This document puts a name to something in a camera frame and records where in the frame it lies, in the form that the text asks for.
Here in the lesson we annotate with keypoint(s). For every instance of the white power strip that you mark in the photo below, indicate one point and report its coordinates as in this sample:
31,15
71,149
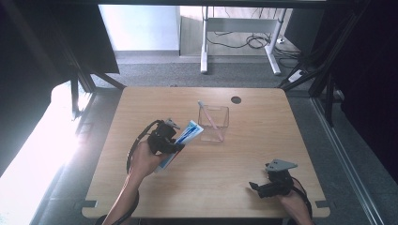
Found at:
296,76

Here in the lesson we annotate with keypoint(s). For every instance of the blue and white toothpaste tube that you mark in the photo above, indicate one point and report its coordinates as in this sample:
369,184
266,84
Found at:
189,134

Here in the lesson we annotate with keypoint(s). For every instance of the person's right hand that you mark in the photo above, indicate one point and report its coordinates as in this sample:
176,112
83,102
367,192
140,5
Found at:
295,204

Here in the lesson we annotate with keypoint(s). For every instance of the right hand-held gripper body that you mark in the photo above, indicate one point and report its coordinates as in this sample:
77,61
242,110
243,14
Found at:
280,182

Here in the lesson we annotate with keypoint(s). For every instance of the white metal desk frame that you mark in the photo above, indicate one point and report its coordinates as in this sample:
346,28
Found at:
205,47

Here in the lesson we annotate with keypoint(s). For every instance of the person's left hand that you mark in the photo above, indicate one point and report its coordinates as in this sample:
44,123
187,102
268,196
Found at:
147,162

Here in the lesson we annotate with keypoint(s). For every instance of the pink toothbrush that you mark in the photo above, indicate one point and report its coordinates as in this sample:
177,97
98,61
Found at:
209,118

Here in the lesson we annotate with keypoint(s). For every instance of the black metal frame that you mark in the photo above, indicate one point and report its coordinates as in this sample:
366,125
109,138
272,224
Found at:
325,68
82,75

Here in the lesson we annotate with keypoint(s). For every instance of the dark curtain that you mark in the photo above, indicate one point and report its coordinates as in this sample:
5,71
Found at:
372,78
28,62

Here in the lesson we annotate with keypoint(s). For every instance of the metal floor rail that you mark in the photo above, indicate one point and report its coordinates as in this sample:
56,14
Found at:
347,162

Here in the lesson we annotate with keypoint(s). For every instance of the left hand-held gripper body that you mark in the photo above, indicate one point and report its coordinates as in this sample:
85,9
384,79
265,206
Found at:
162,137

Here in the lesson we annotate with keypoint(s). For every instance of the clear plastic square cup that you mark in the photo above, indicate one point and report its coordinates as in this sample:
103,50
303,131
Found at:
219,123

